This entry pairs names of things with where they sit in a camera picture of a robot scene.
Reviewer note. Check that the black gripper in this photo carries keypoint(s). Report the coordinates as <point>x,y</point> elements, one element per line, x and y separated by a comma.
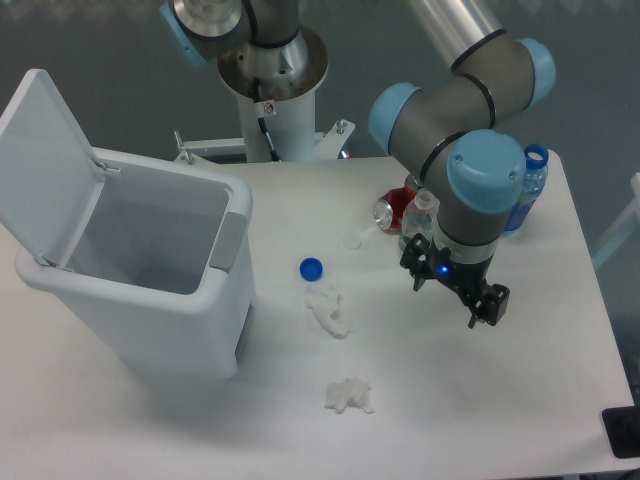
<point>425,261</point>

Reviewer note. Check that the white trash can lid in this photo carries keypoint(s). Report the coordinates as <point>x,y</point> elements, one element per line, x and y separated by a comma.
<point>51,177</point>

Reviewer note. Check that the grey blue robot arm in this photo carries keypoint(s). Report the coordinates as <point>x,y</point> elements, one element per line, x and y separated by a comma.
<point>446,139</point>

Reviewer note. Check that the crushed red soda can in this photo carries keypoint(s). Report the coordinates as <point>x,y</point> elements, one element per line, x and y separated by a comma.
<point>389,208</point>

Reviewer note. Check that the white translucent bottle cap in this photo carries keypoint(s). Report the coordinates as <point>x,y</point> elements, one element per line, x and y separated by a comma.
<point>351,241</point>

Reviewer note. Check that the blue bottle cap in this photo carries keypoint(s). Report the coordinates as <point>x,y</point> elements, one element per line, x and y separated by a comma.
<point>311,269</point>

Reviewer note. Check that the white trash can body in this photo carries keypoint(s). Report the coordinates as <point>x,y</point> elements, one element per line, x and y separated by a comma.
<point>162,273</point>

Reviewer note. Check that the clear bottle green label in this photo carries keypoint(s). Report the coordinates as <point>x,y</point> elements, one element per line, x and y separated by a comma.
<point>419,217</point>

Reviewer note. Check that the crumpled white tissue upper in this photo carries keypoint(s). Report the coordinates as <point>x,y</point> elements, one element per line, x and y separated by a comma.
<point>326,305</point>

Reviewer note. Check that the crumpled white tissue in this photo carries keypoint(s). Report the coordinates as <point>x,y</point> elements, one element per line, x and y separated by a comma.
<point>350,392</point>
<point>326,305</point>

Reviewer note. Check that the blue plastic drink bottle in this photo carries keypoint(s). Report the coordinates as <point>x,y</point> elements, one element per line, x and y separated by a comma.
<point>537,157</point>

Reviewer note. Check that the crumpled white tissue lower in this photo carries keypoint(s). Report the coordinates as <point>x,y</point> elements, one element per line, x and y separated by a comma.
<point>350,392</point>

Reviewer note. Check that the black device at corner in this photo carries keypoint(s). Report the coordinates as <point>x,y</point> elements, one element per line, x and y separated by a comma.
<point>622,428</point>

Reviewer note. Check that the white frame at right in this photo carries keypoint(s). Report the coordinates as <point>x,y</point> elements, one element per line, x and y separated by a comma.
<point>620,230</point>

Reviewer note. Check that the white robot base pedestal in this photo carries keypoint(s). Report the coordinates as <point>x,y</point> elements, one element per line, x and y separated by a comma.
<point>275,89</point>

